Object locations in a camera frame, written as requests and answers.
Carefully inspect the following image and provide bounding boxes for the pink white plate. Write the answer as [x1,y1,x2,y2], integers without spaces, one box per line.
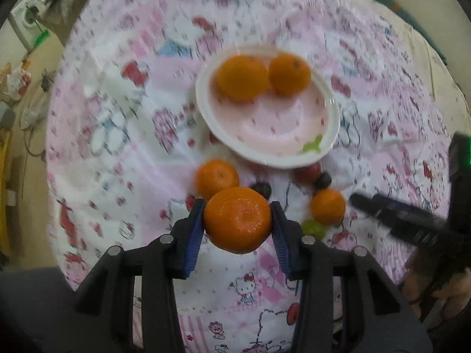
[195,44,341,166]

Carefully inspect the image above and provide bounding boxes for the red cherry tomato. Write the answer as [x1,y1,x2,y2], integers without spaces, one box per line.
[294,164,321,184]

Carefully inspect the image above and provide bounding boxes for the small orange mandarin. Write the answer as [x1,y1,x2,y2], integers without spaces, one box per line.
[311,188,347,225]
[196,159,241,201]

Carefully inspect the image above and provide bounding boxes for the plastic bags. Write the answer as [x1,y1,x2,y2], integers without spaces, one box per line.
[0,62,32,100]

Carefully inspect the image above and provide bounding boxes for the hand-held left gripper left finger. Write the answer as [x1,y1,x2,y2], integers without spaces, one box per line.
[62,199,207,353]

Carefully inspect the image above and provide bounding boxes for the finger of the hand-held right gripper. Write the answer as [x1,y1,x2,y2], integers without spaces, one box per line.
[388,219,452,250]
[349,192,450,230]

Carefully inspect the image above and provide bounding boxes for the pink cartoon printed blanket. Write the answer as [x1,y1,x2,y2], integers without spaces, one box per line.
[45,0,460,353]

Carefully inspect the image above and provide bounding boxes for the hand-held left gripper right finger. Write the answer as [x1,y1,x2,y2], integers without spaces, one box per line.
[270,202,433,353]

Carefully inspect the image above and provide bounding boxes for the green lime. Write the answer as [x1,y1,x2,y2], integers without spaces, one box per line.
[302,219,327,238]

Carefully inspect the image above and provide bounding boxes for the person's right hand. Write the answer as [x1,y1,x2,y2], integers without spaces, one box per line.
[403,251,471,317]

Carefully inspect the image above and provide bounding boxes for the white washing machine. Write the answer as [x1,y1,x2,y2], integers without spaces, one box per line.
[10,0,50,50]

